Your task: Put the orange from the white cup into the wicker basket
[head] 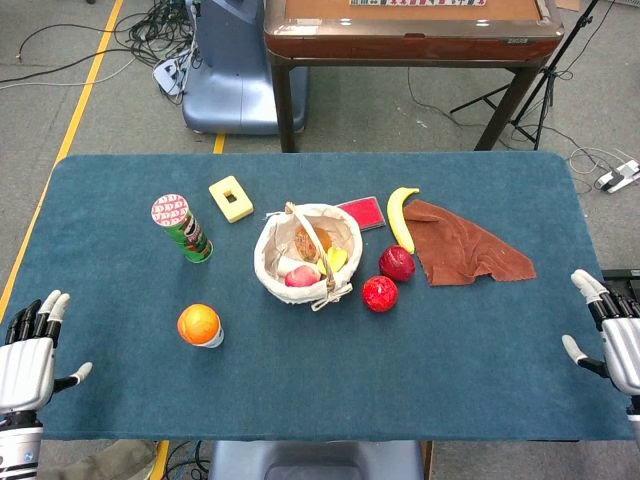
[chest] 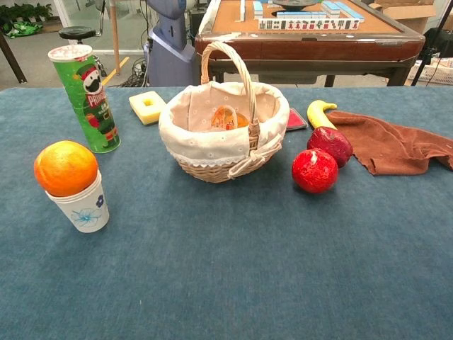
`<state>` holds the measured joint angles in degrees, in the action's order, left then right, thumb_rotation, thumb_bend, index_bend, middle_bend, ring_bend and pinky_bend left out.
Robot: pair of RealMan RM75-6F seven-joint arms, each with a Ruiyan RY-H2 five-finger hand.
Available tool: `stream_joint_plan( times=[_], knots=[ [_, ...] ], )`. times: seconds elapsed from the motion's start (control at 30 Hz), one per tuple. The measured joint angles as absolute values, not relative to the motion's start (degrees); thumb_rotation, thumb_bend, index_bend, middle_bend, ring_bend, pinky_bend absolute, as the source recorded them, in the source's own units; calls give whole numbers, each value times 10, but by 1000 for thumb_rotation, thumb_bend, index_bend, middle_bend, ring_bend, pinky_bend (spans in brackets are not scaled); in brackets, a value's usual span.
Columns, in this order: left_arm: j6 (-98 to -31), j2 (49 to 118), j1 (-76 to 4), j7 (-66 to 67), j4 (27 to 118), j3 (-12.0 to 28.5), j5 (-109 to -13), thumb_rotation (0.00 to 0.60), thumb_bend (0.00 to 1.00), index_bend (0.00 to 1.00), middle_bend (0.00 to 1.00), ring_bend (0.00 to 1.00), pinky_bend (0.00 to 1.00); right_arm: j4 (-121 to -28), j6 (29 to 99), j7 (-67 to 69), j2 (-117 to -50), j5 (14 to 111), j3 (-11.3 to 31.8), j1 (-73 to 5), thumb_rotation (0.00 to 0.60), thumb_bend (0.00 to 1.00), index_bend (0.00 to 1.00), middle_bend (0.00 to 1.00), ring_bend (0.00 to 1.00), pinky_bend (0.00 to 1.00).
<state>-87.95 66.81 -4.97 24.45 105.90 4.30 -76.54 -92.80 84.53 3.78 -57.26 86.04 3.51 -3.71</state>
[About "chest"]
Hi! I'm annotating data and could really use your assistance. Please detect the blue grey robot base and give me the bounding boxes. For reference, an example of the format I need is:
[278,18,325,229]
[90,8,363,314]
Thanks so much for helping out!
[144,0,196,88]

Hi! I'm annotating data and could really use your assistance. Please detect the wicker basket with cloth liner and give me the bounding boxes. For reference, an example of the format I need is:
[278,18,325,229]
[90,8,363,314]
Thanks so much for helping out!
[158,41,290,184]

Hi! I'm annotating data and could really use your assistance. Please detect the translucent orange toy fruit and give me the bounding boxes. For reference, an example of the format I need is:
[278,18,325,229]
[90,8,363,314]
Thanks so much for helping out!
[211,105,251,131]

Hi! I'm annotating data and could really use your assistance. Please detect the blue felt table cover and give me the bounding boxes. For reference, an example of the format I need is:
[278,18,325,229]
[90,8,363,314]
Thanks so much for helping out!
[0,86,453,340]

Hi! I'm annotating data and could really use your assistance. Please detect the red flat pad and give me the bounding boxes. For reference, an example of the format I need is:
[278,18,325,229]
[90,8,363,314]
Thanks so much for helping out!
[285,108,309,132]

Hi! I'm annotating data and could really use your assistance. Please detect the bright red apple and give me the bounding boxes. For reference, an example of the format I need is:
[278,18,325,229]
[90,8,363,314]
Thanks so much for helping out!
[291,148,339,194]

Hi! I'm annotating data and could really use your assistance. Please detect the yellow banana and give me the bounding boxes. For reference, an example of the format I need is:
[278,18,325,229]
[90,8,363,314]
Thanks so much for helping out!
[306,99,338,131]

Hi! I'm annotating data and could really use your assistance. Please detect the yellow foam block with hole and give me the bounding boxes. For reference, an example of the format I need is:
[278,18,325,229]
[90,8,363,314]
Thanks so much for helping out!
[128,91,167,126]

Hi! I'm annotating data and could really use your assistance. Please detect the dark red apple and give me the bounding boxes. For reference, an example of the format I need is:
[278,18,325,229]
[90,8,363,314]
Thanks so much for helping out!
[306,126,354,169]

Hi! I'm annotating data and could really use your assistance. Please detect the white paper cup blue flower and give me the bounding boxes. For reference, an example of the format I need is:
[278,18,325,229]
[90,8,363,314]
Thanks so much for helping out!
[45,169,110,234]

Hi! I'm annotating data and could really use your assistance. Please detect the brown mahjong table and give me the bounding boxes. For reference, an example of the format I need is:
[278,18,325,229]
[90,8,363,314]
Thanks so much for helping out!
[194,0,425,88]

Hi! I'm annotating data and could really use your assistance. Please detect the green Pringles can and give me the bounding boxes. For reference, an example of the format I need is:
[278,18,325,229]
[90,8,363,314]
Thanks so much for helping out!
[47,44,122,154]

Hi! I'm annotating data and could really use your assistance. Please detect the brown towel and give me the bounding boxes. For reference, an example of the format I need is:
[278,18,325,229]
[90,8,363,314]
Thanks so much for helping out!
[325,110,453,176]

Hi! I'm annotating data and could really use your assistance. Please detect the row of mahjong tiles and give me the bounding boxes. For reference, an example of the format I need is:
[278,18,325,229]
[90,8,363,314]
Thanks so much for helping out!
[258,18,360,31]

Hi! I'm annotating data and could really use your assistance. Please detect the wooden pole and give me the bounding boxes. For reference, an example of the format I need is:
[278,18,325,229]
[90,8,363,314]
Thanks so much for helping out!
[109,0,122,75]

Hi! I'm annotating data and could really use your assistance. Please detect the black dish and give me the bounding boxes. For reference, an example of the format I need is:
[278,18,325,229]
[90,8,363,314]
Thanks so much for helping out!
[272,0,323,11]

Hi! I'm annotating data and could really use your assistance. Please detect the black round stool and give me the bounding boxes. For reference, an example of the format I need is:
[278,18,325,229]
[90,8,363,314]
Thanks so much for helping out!
[58,26,97,45]

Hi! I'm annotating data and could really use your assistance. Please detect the white plastic crate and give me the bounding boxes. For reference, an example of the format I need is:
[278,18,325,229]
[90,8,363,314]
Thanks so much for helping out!
[406,58,453,86]

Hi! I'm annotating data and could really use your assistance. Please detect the black tripod stand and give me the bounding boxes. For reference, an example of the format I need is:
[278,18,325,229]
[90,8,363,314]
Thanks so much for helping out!
[410,0,453,86]

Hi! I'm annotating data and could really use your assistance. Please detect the cardboard box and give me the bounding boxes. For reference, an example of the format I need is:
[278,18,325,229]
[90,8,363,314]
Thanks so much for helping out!
[367,0,438,35]

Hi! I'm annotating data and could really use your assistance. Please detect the dark table leg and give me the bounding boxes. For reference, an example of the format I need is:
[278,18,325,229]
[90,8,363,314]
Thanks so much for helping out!
[0,31,28,84]

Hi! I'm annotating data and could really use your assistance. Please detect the green bag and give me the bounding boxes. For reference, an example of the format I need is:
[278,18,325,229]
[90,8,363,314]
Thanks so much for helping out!
[3,21,44,39]

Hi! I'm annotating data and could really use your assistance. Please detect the green potted plants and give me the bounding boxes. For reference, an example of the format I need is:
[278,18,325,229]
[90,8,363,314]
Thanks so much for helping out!
[0,3,54,24]

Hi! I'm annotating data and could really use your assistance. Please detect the black floor cables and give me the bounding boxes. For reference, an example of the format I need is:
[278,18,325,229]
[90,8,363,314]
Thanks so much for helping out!
[120,52,149,88]

